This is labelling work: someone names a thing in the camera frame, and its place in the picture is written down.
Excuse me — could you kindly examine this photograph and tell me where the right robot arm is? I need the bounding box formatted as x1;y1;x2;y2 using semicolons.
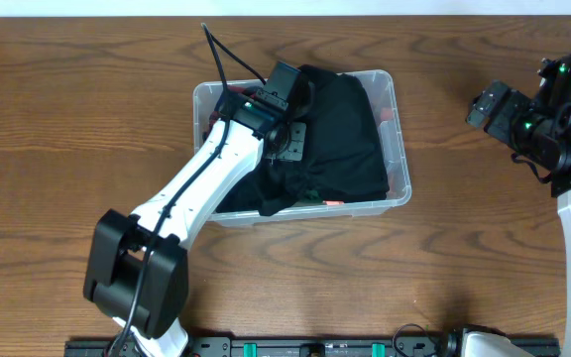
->
466;55;571;356

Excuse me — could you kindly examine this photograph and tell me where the red plaid flannel shirt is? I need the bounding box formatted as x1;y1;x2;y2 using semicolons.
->
202;85;260;140

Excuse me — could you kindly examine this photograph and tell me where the clear plastic storage container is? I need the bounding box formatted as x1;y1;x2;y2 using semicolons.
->
208;69;412;227

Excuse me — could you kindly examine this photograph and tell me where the salmon pink garment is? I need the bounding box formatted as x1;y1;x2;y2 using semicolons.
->
323;106;396;206

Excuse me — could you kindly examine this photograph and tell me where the black hoodie garment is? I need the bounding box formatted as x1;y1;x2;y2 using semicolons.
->
216;64;390;216

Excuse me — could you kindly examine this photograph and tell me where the black mounting rail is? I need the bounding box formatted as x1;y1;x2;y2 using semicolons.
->
63;336;561;357

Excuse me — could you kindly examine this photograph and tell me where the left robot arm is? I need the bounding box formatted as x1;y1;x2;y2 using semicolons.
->
83;86;314;356

